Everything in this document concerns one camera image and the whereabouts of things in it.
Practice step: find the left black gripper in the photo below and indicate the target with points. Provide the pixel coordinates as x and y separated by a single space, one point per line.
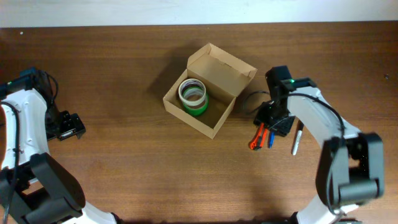
73 126

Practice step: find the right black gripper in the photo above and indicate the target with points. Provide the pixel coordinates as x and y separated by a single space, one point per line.
282 129

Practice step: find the blue pen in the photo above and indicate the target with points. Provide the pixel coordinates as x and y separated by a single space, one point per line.
271 140

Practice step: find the black white marker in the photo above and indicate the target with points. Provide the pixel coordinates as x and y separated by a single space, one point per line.
297 139

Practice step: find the orange utility knife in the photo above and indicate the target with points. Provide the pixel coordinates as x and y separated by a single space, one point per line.
259 139

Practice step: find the brown cardboard box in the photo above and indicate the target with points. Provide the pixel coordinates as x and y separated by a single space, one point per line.
224 77

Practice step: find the green tape roll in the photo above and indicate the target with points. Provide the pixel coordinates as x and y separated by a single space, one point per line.
196 107

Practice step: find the beige masking tape roll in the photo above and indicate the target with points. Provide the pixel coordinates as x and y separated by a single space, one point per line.
190 82

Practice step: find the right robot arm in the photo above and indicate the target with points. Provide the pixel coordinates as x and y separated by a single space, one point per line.
351 167

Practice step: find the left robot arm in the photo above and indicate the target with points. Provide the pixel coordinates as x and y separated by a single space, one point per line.
35 188

